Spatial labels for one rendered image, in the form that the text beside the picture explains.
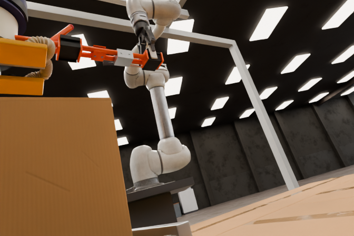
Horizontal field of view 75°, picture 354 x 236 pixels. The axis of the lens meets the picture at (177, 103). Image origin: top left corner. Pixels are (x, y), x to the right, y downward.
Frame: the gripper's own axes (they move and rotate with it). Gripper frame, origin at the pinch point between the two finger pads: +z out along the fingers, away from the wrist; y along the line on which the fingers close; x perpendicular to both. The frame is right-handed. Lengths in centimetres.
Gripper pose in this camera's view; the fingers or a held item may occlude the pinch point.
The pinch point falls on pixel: (149, 59)
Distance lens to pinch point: 110.7
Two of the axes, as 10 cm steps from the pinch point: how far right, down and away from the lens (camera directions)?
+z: 2.5, 8.9, -3.8
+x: 8.5, -0.1, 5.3
